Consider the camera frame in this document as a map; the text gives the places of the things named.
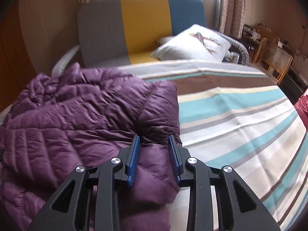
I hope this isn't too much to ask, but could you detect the purple down jacket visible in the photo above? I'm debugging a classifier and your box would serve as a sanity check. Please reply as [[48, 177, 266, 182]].
[[1, 63, 180, 230]]

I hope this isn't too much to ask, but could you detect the striped bed cover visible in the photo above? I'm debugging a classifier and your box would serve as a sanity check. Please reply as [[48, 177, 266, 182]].
[[113, 61, 307, 230]]

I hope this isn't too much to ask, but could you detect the white printed pillow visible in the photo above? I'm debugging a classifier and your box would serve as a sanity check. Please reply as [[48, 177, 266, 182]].
[[150, 24, 231, 62]]

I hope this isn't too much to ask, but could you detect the pink red garment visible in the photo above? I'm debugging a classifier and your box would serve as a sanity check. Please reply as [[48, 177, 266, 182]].
[[295, 89, 308, 130]]

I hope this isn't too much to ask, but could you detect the wooden wardrobe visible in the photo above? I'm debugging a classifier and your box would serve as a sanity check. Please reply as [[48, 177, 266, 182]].
[[0, 0, 37, 110]]

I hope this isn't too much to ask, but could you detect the wicker wooden chair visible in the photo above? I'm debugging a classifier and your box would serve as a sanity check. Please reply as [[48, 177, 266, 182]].
[[253, 38, 293, 85]]

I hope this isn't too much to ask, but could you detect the grey yellow blue sofa chair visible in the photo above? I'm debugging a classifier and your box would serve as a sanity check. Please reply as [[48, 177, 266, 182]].
[[51, 0, 250, 78]]

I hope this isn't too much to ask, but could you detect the cluttered wooden desk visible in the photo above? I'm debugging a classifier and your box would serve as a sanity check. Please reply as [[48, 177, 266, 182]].
[[242, 23, 292, 54]]

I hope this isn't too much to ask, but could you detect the beige curtain right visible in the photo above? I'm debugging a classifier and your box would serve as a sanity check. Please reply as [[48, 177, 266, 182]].
[[218, 0, 246, 39]]

